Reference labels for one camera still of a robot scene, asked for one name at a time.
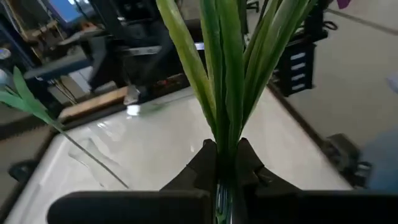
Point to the white glossy table sheet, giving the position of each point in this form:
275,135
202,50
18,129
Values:
280,161

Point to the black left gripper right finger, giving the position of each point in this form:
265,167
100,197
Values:
252,174

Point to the clear glass vase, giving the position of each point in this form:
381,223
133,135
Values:
90,161

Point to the laptop with blue screen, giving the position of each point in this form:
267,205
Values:
66,9

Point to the white artificial tulip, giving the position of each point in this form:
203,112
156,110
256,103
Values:
28,102

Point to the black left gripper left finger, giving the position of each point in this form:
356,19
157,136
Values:
202,168

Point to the black box with white slots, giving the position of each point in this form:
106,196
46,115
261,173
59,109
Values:
295,71

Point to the magenta artificial flower bunch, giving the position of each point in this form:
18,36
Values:
230,77

